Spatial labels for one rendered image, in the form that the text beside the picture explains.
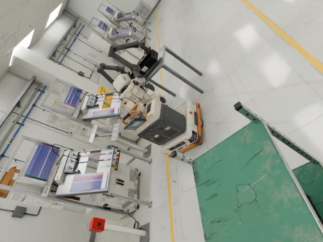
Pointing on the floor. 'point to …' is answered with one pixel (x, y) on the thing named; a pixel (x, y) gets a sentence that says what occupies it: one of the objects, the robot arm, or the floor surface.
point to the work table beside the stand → (169, 70)
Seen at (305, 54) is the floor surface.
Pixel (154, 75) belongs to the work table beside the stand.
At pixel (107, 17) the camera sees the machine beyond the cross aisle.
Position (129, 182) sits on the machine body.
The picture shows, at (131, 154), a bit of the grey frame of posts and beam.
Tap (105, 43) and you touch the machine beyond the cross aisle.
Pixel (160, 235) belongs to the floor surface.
